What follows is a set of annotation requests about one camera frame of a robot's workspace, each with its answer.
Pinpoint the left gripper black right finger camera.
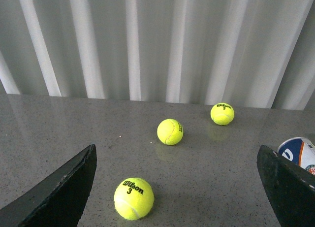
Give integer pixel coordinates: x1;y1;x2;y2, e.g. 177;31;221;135
257;145;315;227

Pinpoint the yellow wilson tennis ball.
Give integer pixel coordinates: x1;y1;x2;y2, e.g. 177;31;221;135
210;102;235;126
114;177;155;221

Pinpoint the white blue tennis ball can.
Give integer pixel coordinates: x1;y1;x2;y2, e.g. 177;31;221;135
277;137;315;175

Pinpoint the white pleated curtain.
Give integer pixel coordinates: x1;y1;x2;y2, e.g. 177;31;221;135
0;0;315;110

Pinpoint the near yellow Wilson tennis ball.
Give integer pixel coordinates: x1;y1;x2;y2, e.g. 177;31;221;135
114;177;155;221

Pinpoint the far yellow Wilson tennis ball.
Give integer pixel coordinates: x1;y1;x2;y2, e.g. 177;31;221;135
210;102;235;126

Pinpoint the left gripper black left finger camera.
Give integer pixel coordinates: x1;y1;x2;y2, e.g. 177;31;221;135
0;144;97;227

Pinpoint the middle yellow tennis ball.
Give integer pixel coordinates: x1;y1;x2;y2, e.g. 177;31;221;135
157;119;184;145

